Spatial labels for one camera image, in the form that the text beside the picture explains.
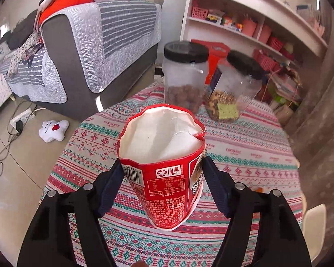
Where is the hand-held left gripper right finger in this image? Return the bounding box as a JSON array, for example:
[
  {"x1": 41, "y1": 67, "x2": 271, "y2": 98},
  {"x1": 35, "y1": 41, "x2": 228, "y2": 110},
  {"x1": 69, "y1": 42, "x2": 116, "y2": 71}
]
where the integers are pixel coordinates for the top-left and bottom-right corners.
[{"x1": 202, "y1": 156, "x2": 312, "y2": 267}]

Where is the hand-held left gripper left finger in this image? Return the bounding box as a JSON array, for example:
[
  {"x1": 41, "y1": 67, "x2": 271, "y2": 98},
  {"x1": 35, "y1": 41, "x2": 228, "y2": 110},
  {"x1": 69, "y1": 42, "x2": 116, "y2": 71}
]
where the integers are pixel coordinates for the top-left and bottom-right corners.
[{"x1": 17, "y1": 160, "x2": 126, "y2": 267}]

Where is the red instant noodle cup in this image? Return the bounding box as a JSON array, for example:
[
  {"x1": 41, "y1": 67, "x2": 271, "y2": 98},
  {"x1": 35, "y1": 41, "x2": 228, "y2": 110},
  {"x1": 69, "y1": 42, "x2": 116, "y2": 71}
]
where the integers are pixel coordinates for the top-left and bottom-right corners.
[{"x1": 117, "y1": 104, "x2": 207, "y2": 232}]

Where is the patterned tablecloth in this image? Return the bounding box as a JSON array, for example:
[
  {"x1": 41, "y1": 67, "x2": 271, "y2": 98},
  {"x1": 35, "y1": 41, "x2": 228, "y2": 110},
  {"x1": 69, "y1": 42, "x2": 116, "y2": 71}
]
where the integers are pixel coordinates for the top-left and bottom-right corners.
[{"x1": 39, "y1": 82, "x2": 307, "y2": 267}]

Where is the white plush toy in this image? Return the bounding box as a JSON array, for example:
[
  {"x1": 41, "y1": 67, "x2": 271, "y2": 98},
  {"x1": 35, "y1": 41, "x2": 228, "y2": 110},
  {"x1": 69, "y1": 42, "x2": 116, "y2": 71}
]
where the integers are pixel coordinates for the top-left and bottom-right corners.
[{"x1": 39, "y1": 119, "x2": 69, "y2": 143}]

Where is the clear jar with green packet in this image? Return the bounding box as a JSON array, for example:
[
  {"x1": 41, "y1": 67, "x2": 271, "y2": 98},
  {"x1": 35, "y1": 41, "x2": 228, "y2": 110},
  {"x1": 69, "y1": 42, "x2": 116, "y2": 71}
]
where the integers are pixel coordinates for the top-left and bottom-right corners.
[{"x1": 206, "y1": 51, "x2": 268, "y2": 122}]

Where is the dark blue box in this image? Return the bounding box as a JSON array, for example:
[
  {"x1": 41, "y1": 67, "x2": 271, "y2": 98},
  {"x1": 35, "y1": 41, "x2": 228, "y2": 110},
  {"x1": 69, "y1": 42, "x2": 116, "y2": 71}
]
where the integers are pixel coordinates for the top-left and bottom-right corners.
[{"x1": 205, "y1": 67, "x2": 222, "y2": 101}]

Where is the cream chair seat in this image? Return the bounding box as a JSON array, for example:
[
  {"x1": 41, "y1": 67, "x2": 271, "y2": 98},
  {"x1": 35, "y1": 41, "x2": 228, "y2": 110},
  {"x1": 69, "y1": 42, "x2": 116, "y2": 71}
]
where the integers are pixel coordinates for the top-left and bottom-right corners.
[{"x1": 303, "y1": 204, "x2": 327, "y2": 258}]

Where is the white power strip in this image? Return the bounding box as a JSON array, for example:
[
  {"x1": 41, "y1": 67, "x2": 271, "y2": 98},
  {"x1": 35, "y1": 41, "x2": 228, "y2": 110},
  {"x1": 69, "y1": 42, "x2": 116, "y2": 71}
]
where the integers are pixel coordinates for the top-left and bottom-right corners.
[{"x1": 10, "y1": 108, "x2": 35, "y2": 127}]

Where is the clear jar with brown balls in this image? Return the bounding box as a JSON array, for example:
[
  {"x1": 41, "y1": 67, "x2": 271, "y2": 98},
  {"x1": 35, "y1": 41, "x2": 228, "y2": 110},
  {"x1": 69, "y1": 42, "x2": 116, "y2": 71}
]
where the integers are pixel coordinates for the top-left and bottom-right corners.
[{"x1": 162, "y1": 41, "x2": 210, "y2": 114}]

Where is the pink lattice basket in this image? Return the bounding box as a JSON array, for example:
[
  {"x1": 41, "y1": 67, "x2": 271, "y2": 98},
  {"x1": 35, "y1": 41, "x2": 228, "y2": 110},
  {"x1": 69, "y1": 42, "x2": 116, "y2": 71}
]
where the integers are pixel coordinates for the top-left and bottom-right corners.
[
  {"x1": 253, "y1": 49, "x2": 280, "y2": 71},
  {"x1": 267, "y1": 36, "x2": 284, "y2": 51},
  {"x1": 191, "y1": 6, "x2": 209, "y2": 20}
]

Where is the red gift box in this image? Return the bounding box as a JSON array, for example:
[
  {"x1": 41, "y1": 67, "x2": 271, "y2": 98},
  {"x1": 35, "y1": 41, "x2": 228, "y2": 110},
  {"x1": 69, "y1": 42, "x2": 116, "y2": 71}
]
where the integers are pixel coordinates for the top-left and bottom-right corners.
[{"x1": 191, "y1": 39, "x2": 231, "y2": 85}]

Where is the pink plastic bin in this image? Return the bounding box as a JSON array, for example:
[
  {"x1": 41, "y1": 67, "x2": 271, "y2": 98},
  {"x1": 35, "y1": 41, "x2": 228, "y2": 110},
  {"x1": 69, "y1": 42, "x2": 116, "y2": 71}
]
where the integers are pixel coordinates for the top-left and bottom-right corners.
[
  {"x1": 257, "y1": 24, "x2": 272, "y2": 43},
  {"x1": 242, "y1": 17, "x2": 258, "y2": 37}
]

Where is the grey sofa with quilt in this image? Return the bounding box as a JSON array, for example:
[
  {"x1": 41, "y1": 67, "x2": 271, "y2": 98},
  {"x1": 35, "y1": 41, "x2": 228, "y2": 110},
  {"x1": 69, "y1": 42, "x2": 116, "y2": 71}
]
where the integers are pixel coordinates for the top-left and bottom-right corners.
[{"x1": 6, "y1": 0, "x2": 162, "y2": 103}]

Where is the red cushion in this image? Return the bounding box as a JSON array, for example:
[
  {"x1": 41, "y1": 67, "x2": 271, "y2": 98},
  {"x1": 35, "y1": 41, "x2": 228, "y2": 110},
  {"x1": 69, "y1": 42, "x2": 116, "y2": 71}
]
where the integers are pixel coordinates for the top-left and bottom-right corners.
[{"x1": 39, "y1": 0, "x2": 96, "y2": 24}]

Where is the black floor cable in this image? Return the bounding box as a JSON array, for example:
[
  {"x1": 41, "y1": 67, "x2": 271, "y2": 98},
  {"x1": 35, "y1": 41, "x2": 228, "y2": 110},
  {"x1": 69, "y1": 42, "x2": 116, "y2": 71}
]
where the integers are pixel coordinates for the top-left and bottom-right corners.
[{"x1": 0, "y1": 100, "x2": 37, "y2": 178}]

